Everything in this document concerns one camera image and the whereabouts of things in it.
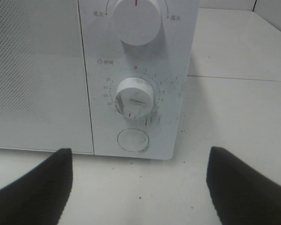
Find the white upper power knob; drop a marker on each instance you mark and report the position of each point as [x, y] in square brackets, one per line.
[136, 22]

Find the white lower timer knob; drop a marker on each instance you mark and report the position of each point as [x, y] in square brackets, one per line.
[134, 98]

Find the white microwave door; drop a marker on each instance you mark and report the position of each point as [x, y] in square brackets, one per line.
[44, 102]

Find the white microwave oven body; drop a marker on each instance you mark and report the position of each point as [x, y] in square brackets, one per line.
[163, 63]

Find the round white door button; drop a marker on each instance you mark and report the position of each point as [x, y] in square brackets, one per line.
[133, 140]

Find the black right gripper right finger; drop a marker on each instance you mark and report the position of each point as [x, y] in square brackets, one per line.
[240, 194]

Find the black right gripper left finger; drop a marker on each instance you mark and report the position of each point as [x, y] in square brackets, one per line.
[40, 196]

